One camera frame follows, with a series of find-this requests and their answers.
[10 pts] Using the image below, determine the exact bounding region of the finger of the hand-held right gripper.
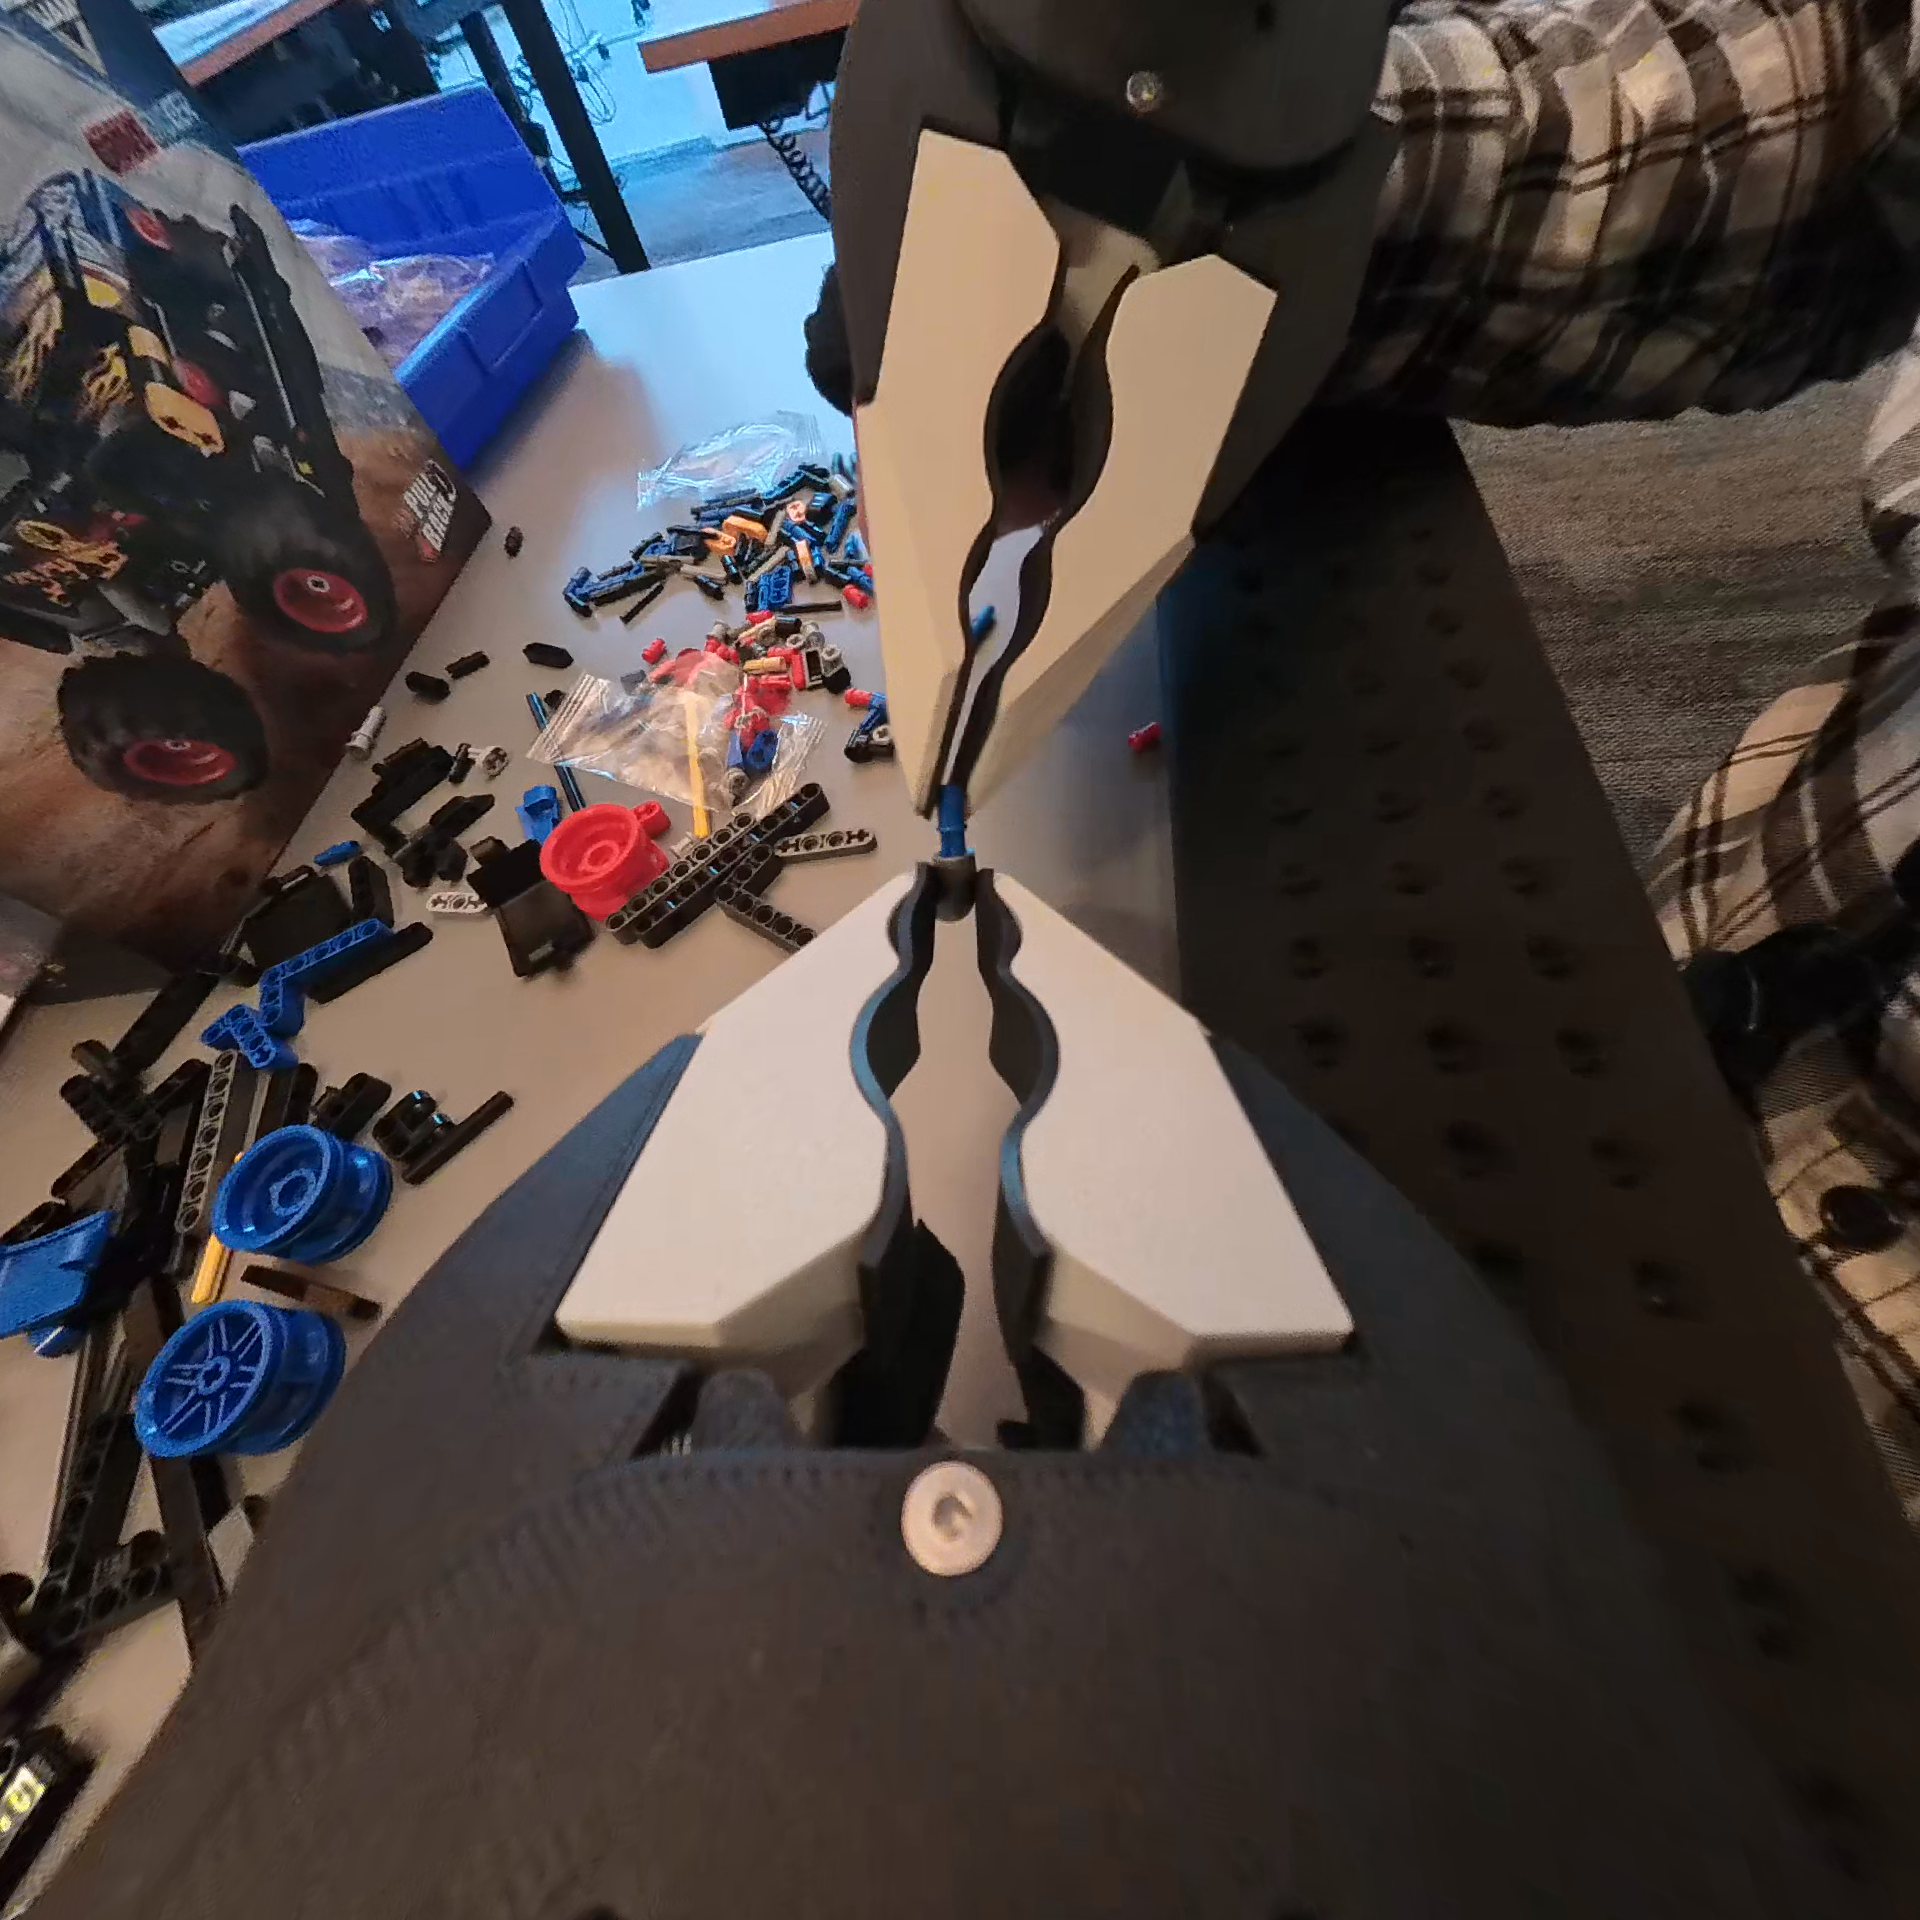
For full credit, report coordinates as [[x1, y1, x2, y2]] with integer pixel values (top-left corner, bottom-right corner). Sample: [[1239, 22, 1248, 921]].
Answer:
[[852, 129, 1086, 818], [951, 252, 1279, 818]]

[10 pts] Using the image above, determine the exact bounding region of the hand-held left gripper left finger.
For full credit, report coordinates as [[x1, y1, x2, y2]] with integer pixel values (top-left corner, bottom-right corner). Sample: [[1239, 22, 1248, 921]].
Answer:
[[556, 867, 963, 1449]]

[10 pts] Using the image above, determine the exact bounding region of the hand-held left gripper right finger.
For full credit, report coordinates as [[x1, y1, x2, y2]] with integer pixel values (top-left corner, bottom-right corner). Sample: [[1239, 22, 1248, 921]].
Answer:
[[972, 867, 1356, 1449]]

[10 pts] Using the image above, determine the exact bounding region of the clear bag of small parts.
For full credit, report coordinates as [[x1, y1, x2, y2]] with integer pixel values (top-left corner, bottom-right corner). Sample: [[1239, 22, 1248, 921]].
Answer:
[[525, 670, 829, 805]]

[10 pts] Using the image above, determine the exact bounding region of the person's right forearm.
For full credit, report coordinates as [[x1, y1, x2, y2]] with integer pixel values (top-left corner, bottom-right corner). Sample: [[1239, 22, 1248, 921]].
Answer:
[[1318, 0, 1920, 430]]

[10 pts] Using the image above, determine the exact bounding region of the empty clear plastic bag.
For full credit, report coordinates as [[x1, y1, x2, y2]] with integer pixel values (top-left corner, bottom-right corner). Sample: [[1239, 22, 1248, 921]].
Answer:
[[638, 415, 827, 511]]

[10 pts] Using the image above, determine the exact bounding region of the pile of small toy pins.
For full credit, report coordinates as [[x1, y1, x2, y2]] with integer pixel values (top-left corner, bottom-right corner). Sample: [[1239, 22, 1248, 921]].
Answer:
[[561, 457, 903, 767]]

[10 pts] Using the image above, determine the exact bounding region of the pile of black toy beams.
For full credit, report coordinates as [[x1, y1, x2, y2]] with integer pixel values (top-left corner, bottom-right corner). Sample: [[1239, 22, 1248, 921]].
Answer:
[[0, 737, 879, 1667]]

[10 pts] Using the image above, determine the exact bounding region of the black square toy panel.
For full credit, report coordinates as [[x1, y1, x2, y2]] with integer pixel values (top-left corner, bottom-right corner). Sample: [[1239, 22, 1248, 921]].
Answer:
[[239, 870, 361, 970], [502, 885, 593, 975]]

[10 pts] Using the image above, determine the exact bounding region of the wooden background table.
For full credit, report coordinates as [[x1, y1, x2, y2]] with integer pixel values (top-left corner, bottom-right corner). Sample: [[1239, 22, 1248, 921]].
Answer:
[[638, 0, 859, 73]]

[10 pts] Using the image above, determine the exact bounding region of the red toy wheel rim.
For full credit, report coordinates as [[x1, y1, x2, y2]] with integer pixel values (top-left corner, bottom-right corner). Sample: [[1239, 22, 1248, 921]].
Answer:
[[539, 803, 673, 921]]

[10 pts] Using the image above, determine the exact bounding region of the blue storage bin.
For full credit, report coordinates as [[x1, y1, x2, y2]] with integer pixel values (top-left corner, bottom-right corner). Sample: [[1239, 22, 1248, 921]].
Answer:
[[239, 83, 587, 473]]

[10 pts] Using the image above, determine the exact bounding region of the black table leg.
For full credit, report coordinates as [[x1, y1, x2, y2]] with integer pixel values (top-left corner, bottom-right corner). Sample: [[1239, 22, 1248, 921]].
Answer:
[[478, 0, 649, 274]]

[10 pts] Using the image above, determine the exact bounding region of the blue spoked toy wheel rim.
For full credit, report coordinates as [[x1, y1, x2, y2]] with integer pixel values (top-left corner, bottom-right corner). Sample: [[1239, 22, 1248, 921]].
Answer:
[[133, 1302, 347, 1461]]

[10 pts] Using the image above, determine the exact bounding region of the person's plaid shirt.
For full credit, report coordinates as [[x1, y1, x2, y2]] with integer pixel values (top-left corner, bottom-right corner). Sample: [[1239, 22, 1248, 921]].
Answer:
[[1641, 337, 1920, 1517]]

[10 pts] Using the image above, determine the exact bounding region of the blue toy fender piece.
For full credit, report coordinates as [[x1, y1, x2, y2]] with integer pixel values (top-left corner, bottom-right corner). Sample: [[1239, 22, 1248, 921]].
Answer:
[[0, 1207, 120, 1361]]

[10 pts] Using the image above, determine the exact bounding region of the printed toy truck box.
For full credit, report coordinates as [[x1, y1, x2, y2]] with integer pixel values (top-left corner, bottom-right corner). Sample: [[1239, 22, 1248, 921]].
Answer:
[[0, 22, 493, 963]]

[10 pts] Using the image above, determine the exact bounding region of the black digital timer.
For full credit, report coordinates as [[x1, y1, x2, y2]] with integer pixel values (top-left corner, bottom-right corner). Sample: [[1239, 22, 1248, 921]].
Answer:
[[0, 1732, 91, 1862]]

